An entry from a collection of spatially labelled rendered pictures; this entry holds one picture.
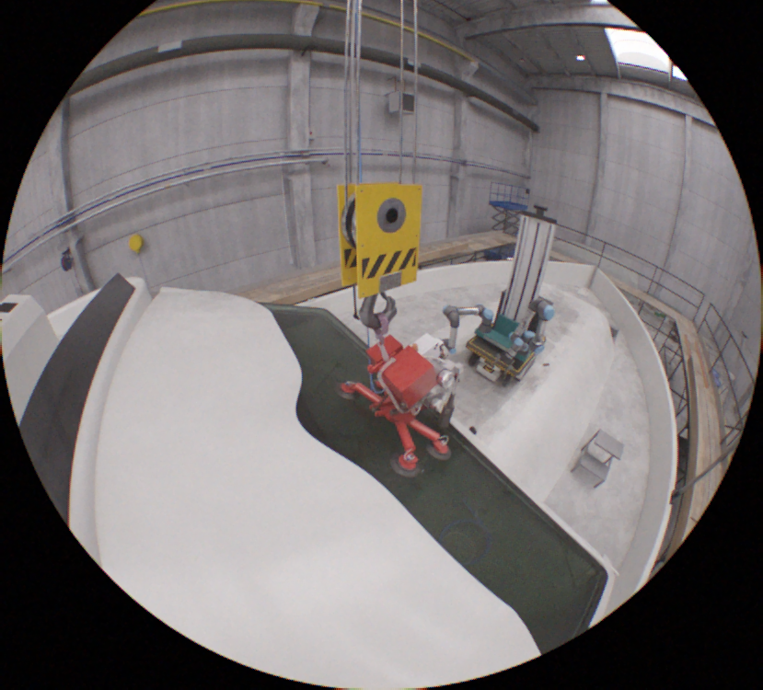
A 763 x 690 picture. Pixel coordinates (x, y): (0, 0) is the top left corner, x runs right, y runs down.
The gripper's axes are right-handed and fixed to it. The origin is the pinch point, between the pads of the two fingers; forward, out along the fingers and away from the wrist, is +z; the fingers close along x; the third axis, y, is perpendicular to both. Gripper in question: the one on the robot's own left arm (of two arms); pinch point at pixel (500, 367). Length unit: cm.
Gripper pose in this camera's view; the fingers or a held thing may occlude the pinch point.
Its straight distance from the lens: 242.0
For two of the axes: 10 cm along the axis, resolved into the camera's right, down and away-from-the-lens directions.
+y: -7.6, -0.8, -6.5
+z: -4.1, 8.3, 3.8
